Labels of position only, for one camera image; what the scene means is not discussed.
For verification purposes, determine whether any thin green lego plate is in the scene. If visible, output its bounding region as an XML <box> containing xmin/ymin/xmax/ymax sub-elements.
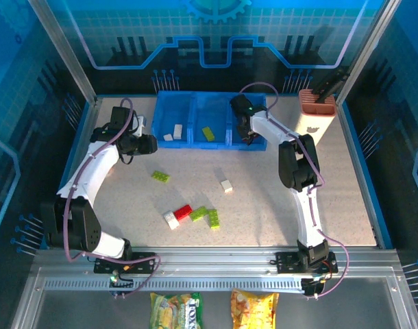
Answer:
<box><xmin>151</xmin><ymin>170</ymin><xmax>171</xmax><ymax>184</ymax></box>

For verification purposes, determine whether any white and brown container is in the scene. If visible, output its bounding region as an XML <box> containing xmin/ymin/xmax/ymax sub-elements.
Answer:
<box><xmin>296</xmin><ymin>88</ymin><xmax>337</xmax><ymax>147</ymax></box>

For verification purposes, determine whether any red lego brick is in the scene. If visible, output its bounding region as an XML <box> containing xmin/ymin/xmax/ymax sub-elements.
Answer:
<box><xmin>173</xmin><ymin>204</ymin><xmax>194</xmax><ymax>221</ymax></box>

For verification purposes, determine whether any black utensil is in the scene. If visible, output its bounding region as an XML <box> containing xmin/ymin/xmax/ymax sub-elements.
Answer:
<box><xmin>313</xmin><ymin>68</ymin><xmax>349</xmax><ymax>103</ymax></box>

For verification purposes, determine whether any green snack bag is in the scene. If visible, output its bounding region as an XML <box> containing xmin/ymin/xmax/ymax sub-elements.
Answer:
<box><xmin>149</xmin><ymin>291</ymin><xmax>203</xmax><ymax>329</ymax></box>

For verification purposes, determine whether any yellow snack bag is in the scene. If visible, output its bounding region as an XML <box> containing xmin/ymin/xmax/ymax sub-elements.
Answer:
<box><xmin>231</xmin><ymin>289</ymin><xmax>280</xmax><ymax>329</ymax></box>

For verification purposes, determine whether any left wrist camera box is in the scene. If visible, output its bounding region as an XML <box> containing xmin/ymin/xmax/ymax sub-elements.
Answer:
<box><xmin>132</xmin><ymin>114</ymin><xmax>149</xmax><ymax>136</ymax></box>

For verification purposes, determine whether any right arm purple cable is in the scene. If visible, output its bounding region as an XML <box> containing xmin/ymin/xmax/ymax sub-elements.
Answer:
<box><xmin>238</xmin><ymin>82</ymin><xmax>350</xmax><ymax>299</ymax></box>

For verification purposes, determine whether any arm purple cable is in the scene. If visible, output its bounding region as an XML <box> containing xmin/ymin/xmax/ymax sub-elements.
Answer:
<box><xmin>64</xmin><ymin>97</ymin><xmax>162</xmax><ymax>299</ymax></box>
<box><xmin>238</xmin><ymin>82</ymin><xmax>350</xmax><ymax>299</ymax></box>

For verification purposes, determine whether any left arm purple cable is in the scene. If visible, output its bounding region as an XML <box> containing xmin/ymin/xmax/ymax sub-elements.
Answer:
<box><xmin>64</xmin><ymin>97</ymin><xmax>162</xmax><ymax>299</ymax></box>

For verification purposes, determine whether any aluminium frame post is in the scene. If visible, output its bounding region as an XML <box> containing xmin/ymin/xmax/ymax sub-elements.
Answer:
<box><xmin>335</xmin><ymin>0</ymin><xmax>402</xmax><ymax>106</ymax></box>
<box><xmin>27</xmin><ymin>0</ymin><xmax>100</xmax><ymax>106</ymax></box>

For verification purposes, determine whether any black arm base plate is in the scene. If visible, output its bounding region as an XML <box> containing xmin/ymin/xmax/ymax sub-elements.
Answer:
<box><xmin>275</xmin><ymin>251</ymin><xmax>339</xmax><ymax>275</ymax></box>
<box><xmin>93</xmin><ymin>251</ymin><xmax>156</xmax><ymax>275</ymax></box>

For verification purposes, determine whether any aluminium frame rail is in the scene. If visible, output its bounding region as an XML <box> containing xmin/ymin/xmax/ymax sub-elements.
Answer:
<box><xmin>40</xmin><ymin>245</ymin><xmax>402</xmax><ymax>279</ymax></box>

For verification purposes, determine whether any slotted aluminium cable duct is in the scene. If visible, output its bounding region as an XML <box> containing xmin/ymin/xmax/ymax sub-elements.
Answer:
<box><xmin>44</xmin><ymin>279</ymin><xmax>304</xmax><ymax>291</ymax></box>

